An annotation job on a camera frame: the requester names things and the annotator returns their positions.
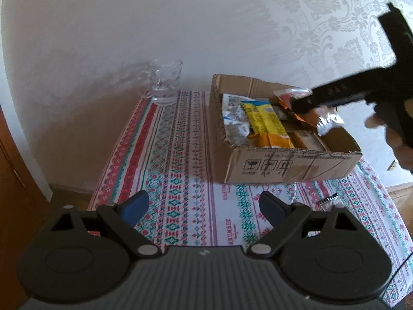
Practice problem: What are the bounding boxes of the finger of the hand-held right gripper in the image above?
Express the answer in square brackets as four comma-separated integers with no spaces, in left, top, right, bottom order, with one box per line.
[311,66,393,100]
[291,94,368,113]

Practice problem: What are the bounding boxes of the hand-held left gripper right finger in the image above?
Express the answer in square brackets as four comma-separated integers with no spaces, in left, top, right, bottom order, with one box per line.
[247,190,359,256]

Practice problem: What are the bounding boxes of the brown wooden door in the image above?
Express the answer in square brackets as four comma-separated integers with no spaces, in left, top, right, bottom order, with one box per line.
[0,103,54,310]

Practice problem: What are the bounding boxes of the person's right hand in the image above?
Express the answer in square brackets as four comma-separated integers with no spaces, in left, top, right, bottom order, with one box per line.
[364,113,413,171]

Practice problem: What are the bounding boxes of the patterned red green tablecloth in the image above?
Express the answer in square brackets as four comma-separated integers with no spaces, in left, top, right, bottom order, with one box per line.
[87,90,413,307]

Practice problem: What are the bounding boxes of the silver and blue snack packet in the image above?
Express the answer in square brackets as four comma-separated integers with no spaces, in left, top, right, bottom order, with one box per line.
[221,93,252,146]

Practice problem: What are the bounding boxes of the orange and yellow snack packet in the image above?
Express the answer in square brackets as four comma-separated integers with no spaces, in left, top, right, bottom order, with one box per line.
[247,132,295,149]

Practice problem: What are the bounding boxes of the cardboard box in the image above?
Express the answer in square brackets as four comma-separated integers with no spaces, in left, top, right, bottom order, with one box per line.
[209,74,364,185]

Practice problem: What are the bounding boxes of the clear glass mug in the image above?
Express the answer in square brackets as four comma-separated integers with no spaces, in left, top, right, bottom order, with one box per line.
[140,59,184,106]

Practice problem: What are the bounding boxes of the dark clear snack packet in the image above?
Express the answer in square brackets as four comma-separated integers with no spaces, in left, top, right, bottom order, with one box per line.
[273,105,293,122]

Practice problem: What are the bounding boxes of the brown snack packet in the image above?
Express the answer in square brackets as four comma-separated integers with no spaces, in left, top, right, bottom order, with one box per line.
[287,130,330,151]

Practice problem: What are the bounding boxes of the orange crinkly snack packet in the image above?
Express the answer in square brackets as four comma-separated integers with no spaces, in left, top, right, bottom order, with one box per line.
[273,87,344,136]

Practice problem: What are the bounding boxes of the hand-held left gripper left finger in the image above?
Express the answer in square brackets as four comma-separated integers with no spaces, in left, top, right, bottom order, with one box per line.
[50,190,161,259]

